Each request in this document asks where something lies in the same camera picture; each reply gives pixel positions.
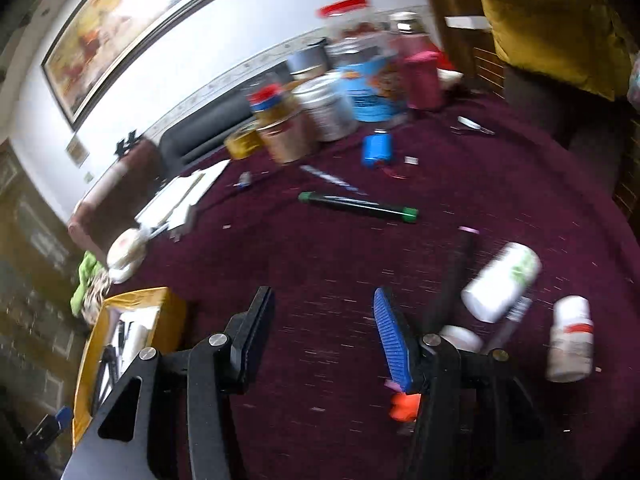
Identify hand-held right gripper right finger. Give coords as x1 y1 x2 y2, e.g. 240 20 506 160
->
373 287 581 480

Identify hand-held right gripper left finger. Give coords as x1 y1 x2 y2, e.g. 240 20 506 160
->
60 286 277 480

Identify white glue bottle orange tip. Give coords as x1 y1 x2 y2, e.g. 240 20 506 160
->
389 324 485 422

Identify yellow taped cardboard box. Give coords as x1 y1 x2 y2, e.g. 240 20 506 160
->
71 286 188 450

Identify black marker with purple end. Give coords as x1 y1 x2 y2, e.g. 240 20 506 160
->
424 226 482 336

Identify white bottle with green print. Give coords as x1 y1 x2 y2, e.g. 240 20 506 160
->
461 241 543 324

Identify grey silver pen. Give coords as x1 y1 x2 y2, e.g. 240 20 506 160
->
486 296 534 357

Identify black marker with green ends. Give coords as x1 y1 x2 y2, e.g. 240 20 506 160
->
298 190 420 223

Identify white bottle with red label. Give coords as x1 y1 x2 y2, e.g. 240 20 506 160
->
545 295 596 384

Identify white power adapter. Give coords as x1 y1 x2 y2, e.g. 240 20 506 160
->
165 200 201 243

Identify white tape roll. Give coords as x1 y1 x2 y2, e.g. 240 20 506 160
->
106 227 151 283

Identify white papers stack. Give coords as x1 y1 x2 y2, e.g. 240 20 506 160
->
134 159 232 233

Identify green cloth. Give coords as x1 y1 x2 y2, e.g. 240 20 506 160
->
69 251 101 317

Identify yellow tape roll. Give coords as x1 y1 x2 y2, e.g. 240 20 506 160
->
223 121 266 161

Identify brown armchair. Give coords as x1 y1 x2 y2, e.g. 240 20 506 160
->
67 139 166 266

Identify clear jar with orange label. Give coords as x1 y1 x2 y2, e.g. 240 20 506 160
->
255 110 321 165

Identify blue battery pack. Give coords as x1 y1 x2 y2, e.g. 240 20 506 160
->
361 129 396 167

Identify dark leather sofa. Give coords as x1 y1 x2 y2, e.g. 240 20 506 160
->
157 62 301 171

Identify black clips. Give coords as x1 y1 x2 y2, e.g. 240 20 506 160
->
114 130 140 157

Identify white plastic jar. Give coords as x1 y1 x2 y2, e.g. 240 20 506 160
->
291 74 360 142

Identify clear jar with blue label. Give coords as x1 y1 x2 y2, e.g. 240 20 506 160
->
336 52 410 123

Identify pink bottle with knit sleeve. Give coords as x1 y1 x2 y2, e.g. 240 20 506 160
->
389 11 447 112

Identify grey round container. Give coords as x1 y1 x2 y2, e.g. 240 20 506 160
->
286 42 328 81

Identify wooden cabinet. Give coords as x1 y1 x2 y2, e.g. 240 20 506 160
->
415 0 508 98

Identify clear jar with red lid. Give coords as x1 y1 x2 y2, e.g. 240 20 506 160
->
317 0 388 58

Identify wall socket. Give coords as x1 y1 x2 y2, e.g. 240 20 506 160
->
65 136 87 166

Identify framed wall picture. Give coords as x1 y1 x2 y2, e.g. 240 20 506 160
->
40 0 237 133

